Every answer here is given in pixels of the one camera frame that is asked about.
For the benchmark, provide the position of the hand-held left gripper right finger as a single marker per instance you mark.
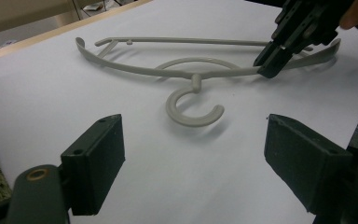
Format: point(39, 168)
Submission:
point(307, 165)

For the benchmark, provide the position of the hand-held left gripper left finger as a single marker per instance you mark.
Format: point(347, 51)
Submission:
point(93, 165)

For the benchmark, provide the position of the grey plastic clothes hanger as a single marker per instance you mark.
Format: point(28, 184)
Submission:
point(180, 119)

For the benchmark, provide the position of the beige cabinet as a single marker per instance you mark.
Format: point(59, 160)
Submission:
point(21, 14)

